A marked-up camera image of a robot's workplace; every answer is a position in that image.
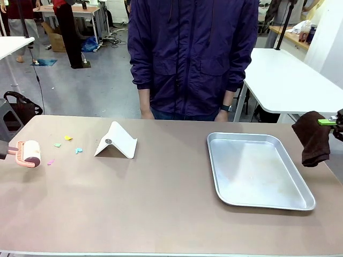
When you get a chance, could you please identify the black bag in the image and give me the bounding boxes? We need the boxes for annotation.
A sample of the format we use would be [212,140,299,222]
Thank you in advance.
[3,90,44,129]

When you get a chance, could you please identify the wooden workbench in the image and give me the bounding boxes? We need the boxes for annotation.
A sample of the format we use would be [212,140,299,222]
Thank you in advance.
[269,25,311,61]

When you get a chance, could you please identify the black stand pole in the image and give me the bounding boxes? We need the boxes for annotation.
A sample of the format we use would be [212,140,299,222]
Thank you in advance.
[16,0,31,39]

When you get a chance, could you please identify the bystander in black trousers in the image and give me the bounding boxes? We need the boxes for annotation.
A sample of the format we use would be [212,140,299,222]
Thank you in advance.
[51,0,84,70]

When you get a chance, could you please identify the person right forearm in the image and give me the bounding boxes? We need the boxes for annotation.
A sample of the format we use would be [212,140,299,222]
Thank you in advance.
[138,88,151,110]

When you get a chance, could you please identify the black tripod pole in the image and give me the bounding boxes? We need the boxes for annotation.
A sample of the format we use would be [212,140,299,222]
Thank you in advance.
[275,0,296,51]

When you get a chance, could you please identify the large white table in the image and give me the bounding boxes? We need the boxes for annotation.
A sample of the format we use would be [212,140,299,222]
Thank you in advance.
[233,47,343,123]

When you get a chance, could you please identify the pink lint roller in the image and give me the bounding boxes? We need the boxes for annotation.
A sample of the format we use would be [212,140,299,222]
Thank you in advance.
[7,140,42,169]

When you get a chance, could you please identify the person left forearm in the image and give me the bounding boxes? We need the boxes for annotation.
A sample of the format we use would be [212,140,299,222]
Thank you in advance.
[223,89,235,107]

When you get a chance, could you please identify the dark brown cloth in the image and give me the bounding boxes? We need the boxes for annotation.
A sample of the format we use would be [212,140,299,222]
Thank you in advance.
[292,111,332,168]

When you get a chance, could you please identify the blue jeans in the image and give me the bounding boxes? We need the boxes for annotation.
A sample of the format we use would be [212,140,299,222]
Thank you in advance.
[151,108,220,122]

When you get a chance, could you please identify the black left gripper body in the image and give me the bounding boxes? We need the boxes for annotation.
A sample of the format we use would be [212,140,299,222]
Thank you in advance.
[0,98,13,142]

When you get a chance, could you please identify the small white table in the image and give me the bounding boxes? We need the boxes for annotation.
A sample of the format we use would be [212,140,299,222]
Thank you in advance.
[0,36,36,93]

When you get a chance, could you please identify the white folded roller stand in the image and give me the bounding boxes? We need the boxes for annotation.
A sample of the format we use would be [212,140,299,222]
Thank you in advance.
[93,120,138,159]

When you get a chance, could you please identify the white plastic bag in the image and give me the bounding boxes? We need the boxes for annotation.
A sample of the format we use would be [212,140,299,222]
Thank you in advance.
[286,20,312,35]

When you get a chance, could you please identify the silver metal tray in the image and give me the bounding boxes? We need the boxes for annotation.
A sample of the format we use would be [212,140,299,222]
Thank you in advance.
[206,132,316,211]

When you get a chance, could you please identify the bystander in grey trousers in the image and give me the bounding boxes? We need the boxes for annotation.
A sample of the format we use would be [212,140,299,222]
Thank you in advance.
[0,0,41,64]

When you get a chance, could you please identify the person left hand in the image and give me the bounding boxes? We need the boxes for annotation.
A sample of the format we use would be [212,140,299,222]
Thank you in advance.
[214,109,232,123]

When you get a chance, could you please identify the blue floor mat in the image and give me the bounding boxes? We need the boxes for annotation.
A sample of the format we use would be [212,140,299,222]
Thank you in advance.
[31,58,58,67]

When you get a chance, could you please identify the person in purple jacket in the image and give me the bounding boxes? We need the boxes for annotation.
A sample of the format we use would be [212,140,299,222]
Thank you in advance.
[127,0,259,117]

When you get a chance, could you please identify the brown cardboard box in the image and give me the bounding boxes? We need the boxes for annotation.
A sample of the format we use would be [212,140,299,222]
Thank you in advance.
[42,22,66,53]

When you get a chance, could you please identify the dark bottle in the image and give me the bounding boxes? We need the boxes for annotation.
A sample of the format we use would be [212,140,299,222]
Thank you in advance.
[305,24,318,45]

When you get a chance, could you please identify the blue plastic bag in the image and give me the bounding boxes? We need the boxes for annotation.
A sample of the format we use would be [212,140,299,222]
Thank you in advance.
[80,36,101,53]

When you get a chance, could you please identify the wooden top desk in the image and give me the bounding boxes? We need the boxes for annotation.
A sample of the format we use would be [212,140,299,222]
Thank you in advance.
[32,4,111,46]

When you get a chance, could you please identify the person right hand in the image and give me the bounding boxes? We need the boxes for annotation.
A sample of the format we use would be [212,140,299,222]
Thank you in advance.
[139,108,156,120]

